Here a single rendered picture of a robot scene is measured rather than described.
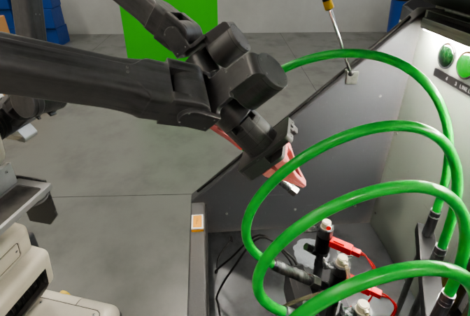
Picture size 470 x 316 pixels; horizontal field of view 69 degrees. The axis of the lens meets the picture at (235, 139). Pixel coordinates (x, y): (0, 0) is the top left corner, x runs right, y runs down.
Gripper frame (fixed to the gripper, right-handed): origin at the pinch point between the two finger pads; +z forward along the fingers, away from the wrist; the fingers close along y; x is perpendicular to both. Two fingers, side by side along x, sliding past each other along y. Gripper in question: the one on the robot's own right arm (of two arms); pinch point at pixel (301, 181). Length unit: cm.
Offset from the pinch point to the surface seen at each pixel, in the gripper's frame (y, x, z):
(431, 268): 13.7, -22.4, 2.0
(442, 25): 31.1, 27.2, 3.3
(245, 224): -5.4, -11.0, -5.2
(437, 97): 22.8, 6.7, 4.1
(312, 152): 8.3, -8.8, -7.5
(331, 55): 15.0, 8.7, -10.8
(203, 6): -86, 307, -53
